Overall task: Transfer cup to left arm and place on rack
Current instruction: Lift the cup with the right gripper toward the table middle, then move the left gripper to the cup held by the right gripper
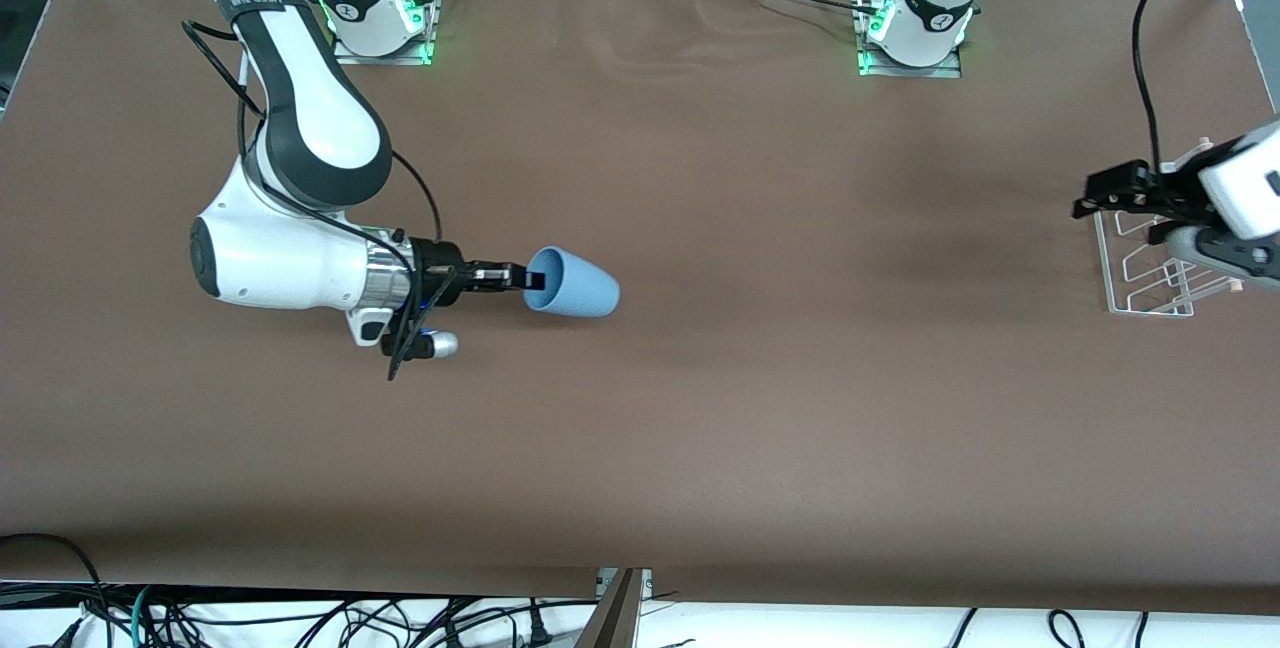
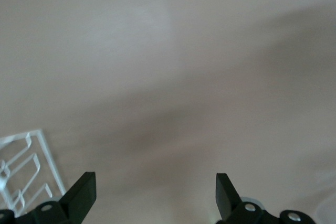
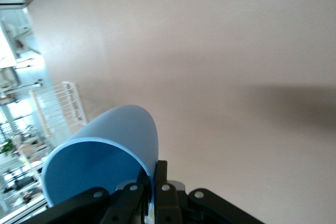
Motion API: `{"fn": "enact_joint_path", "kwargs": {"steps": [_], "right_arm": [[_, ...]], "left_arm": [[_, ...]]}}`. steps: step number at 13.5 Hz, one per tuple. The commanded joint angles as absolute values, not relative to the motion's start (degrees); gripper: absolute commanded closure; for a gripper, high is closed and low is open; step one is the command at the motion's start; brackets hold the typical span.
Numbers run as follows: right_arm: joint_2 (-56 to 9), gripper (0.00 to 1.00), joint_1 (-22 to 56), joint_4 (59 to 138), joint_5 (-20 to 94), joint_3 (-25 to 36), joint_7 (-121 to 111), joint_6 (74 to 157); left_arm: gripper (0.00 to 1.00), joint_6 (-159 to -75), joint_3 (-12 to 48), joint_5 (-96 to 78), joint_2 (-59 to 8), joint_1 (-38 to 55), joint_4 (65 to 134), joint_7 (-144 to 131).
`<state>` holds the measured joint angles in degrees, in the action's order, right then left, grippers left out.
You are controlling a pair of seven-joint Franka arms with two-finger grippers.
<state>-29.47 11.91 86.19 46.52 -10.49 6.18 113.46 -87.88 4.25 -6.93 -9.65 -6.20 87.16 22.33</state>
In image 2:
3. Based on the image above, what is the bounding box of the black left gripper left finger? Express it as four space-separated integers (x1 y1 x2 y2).
0 172 98 224

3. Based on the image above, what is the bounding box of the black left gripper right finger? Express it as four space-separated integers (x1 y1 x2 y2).
214 173 314 224

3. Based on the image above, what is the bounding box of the white wire cup rack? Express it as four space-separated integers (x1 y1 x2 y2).
0 129 67 216

